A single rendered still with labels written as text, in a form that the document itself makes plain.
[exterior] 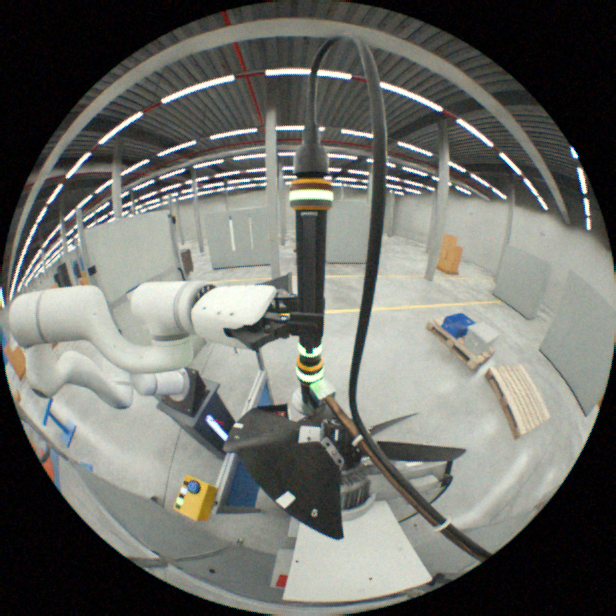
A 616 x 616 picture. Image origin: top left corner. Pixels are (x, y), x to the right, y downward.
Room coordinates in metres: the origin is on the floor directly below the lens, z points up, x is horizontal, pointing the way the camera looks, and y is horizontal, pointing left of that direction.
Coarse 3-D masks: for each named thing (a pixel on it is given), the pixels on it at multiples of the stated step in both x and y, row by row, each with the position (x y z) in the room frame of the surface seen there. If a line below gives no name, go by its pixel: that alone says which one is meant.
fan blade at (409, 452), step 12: (384, 444) 0.13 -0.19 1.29; (396, 444) 0.12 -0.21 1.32; (408, 444) 0.10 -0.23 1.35; (420, 444) 0.09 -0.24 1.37; (396, 456) 0.10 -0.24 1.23; (408, 456) 0.09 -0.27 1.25; (420, 456) 0.08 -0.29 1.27; (432, 456) 0.06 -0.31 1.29; (444, 456) 0.05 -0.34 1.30; (456, 456) 0.03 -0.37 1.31
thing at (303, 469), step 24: (240, 456) 0.07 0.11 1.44; (264, 456) 0.08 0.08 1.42; (288, 456) 0.09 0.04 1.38; (312, 456) 0.10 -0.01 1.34; (264, 480) 0.03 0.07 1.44; (288, 480) 0.04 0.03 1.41; (312, 480) 0.05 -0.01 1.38; (336, 480) 0.05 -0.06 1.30; (312, 504) 0.00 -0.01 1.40; (336, 504) 0.00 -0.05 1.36; (312, 528) -0.04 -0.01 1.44; (336, 528) -0.05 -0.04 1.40
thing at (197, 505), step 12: (192, 480) 0.01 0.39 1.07; (180, 492) -0.05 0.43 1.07; (192, 492) -0.03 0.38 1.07; (204, 492) -0.02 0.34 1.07; (216, 492) 0.00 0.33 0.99; (180, 504) -0.10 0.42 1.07; (192, 504) -0.08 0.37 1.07; (204, 504) -0.06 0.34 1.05; (192, 516) -0.13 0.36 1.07; (204, 516) -0.12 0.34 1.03
